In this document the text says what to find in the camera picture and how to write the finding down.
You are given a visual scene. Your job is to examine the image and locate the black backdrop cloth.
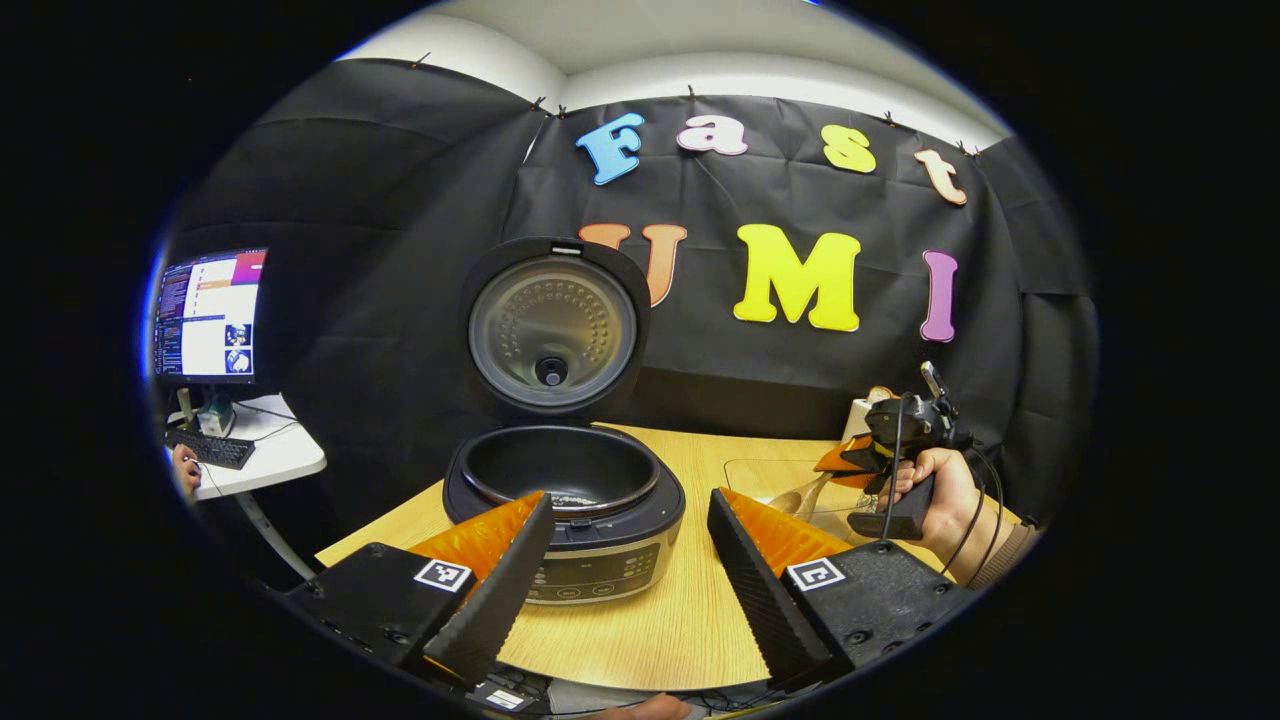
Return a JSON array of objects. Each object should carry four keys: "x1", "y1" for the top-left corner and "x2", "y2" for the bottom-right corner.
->
[{"x1": 160, "y1": 58, "x2": 1096, "y2": 591}]

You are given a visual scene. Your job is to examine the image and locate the computer monitor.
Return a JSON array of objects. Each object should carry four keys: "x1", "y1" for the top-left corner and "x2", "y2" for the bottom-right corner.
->
[{"x1": 153, "y1": 248, "x2": 269, "y2": 386}]

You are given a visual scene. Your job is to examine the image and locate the black keyboard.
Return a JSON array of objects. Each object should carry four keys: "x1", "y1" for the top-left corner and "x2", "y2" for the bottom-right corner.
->
[{"x1": 165, "y1": 428, "x2": 256, "y2": 471}]

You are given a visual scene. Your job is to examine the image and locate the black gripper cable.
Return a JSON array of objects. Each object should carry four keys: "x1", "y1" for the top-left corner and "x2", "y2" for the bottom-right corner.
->
[{"x1": 878, "y1": 393, "x2": 1006, "y2": 581}]

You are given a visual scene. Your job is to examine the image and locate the white side desk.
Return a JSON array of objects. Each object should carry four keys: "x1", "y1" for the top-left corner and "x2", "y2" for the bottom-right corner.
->
[{"x1": 165, "y1": 393, "x2": 328, "y2": 581}]

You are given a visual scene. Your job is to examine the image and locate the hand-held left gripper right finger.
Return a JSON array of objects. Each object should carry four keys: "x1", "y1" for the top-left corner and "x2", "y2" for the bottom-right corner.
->
[{"x1": 707, "y1": 487, "x2": 976, "y2": 691}]

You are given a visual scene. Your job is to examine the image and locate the white toaster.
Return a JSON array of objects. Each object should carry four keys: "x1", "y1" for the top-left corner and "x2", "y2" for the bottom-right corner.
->
[{"x1": 842, "y1": 385, "x2": 896, "y2": 441}]

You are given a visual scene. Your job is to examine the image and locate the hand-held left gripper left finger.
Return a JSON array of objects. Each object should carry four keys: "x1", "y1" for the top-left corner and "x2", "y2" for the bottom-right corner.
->
[{"x1": 285, "y1": 490, "x2": 556, "y2": 691}]

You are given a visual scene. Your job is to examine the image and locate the silver black rice cooker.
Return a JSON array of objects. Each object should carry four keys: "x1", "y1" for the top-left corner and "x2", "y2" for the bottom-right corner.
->
[{"x1": 442, "y1": 237, "x2": 687, "y2": 606}]

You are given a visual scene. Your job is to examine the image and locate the clear plastic rice container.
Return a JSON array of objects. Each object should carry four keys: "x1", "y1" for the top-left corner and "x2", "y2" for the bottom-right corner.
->
[{"x1": 722, "y1": 457, "x2": 901, "y2": 546}]

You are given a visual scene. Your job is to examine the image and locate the wooden spoon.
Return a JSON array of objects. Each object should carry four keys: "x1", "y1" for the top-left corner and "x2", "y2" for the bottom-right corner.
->
[{"x1": 768, "y1": 470, "x2": 836, "y2": 521}]

